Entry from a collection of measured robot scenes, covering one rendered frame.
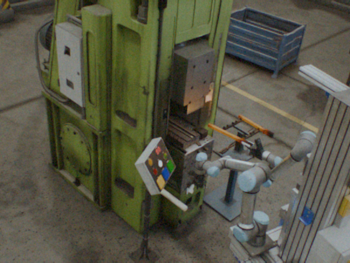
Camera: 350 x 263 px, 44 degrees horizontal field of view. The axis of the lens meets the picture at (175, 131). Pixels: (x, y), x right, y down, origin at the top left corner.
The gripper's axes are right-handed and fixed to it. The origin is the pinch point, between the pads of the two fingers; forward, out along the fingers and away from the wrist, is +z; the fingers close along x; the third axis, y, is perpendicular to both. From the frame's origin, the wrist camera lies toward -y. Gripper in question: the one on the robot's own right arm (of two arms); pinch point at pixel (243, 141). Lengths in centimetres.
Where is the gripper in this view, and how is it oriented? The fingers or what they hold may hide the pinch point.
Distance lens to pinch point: 352.1
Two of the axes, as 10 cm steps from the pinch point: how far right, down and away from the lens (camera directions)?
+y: -0.4, 8.3, 5.5
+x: 7.0, -3.7, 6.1
